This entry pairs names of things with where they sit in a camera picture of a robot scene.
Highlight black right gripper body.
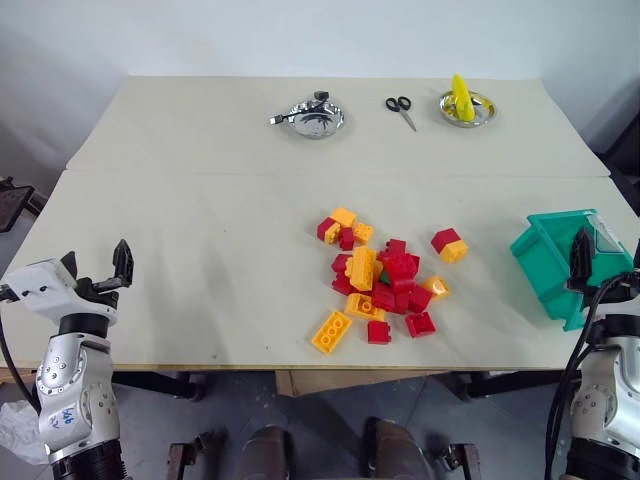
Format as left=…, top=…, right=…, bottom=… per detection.
left=566, top=269, right=640, bottom=304

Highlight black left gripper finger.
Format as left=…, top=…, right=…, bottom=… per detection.
left=59, top=250, right=80, bottom=284
left=94, top=238, right=137, bottom=294

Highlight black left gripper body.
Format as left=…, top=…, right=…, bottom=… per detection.
left=74, top=275, right=124, bottom=312

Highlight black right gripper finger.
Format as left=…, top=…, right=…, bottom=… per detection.
left=568, top=226, right=597, bottom=290

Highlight cardboard box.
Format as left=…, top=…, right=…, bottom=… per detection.
left=274, top=369, right=431, bottom=398

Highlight green plastic bin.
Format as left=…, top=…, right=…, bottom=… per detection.
left=509, top=208, right=634, bottom=333

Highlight black stand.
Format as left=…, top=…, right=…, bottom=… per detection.
left=0, top=176, right=37, bottom=234

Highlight white crumpled plastic bag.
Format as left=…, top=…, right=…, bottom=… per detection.
left=0, top=398, right=49, bottom=467

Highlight round metal dish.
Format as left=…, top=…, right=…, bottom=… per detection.
left=439, top=90, right=498, bottom=129
left=288, top=98, right=347, bottom=140

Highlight large red toy block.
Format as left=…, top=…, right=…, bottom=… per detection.
left=379, top=251, right=421, bottom=282

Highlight yellow toy corn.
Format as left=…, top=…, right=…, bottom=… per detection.
left=451, top=74, right=476, bottom=123

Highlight dark rounded shape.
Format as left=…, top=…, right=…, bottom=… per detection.
left=233, top=424, right=297, bottom=480
left=361, top=416, right=432, bottom=480

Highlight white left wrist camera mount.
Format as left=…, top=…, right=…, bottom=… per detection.
left=3, top=258, right=120, bottom=327

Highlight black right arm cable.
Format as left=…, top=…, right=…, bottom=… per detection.
left=543, top=272, right=632, bottom=480

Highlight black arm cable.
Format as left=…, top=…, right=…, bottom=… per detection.
left=0, top=283, right=41, bottom=417
left=543, top=272, right=632, bottom=480

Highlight black table frame bar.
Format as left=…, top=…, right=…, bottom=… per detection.
left=452, top=370, right=581, bottom=402
left=110, top=370, right=207, bottom=403

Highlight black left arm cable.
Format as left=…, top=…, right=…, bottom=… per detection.
left=0, top=283, right=41, bottom=417

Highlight rusty metal bracket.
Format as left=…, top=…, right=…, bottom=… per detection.
left=166, top=428, right=227, bottom=480
left=435, top=440, right=482, bottom=480

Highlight black cable with plug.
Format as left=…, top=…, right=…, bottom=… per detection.
left=269, top=90, right=330, bottom=126

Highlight black handled scissors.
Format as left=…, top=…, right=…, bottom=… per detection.
left=384, top=95, right=418, bottom=133

